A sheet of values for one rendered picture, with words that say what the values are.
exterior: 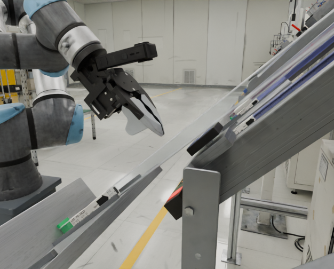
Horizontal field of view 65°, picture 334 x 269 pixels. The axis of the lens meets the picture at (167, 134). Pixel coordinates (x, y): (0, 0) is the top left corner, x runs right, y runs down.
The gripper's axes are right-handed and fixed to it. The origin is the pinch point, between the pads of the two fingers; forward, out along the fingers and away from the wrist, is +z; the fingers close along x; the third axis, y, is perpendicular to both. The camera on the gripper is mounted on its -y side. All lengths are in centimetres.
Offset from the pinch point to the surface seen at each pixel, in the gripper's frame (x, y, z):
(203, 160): 13.4, -7.9, 7.7
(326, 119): 10.4, -22.0, 13.0
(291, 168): -134, 10, 70
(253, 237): -80, 38, 70
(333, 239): -27, -5, 52
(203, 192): 14.8, -5.5, 10.8
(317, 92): 10.4, -23.2, 9.8
